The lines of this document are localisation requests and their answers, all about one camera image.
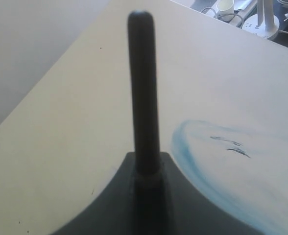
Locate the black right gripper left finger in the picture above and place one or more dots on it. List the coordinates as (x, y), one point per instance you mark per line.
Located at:
(112, 212)

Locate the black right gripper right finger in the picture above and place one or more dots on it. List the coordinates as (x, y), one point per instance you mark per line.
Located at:
(190, 212)

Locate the white lamp stand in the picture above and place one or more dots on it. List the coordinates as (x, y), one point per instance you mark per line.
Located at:
(264, 23)

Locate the white cup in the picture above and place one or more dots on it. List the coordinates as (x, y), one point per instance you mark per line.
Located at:
(225, 7)

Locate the white power strip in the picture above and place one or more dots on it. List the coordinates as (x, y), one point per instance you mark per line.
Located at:
(244, 8)

